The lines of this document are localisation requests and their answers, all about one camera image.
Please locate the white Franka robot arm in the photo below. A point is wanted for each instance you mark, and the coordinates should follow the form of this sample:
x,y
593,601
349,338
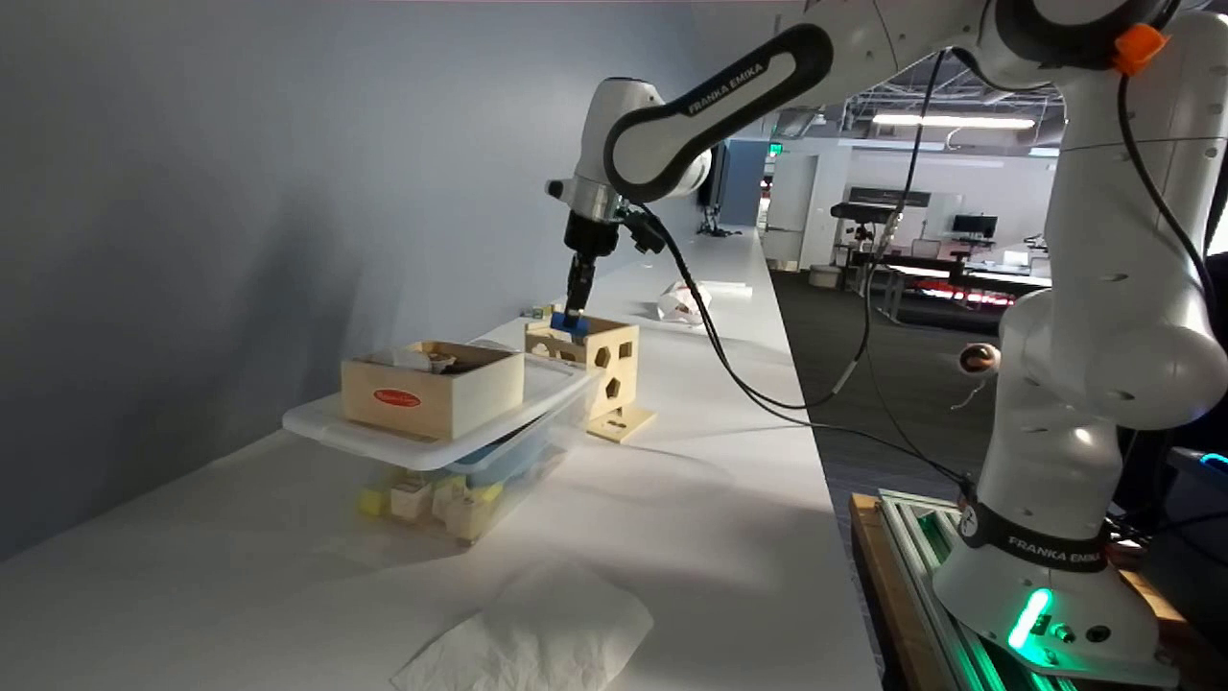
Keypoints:
x,y
1125,320

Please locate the blue toy block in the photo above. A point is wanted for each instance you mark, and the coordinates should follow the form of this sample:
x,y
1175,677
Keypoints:
x,y
569,324

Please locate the robot base mounting platform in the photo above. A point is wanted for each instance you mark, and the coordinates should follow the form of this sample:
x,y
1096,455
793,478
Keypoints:
x,y
896,577

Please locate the background computer monitor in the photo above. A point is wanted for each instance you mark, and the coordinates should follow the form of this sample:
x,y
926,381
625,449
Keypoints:
x,y
977,225

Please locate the wooden box with red logo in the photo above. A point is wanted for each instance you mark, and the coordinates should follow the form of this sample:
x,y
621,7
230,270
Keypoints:
x,y
426,387

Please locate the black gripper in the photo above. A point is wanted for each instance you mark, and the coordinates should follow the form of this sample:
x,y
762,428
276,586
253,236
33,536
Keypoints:
x,y
588,236

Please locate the wooden shape sorter toy box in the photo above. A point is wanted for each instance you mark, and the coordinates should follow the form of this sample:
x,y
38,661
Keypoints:
x,y
612,364

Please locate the ceiling light strip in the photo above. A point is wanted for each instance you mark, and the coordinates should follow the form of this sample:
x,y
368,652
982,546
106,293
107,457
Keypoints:
x,y
951,119

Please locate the blue background panel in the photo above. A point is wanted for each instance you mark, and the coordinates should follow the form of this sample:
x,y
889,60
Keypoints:
x,y
745,187

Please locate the round brown object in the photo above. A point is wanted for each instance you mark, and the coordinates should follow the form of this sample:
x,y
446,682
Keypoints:
x,y
979,358

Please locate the small white object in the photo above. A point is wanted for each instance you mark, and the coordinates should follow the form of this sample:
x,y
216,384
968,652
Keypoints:
x,y
679,303

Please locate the white plastic bin lid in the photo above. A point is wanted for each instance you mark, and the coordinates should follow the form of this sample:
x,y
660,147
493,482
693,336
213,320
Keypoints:
x,y
423,445

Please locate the white cloth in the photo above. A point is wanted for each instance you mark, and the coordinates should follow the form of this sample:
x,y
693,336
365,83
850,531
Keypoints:
x,y
532,633

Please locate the wooden lid with cutout shapes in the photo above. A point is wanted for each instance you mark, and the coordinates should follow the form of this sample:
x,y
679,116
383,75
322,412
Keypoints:
x,y
621,422

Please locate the clear plastic storage bin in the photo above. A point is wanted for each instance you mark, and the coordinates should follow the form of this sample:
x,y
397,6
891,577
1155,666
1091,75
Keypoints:
x,y
474,491

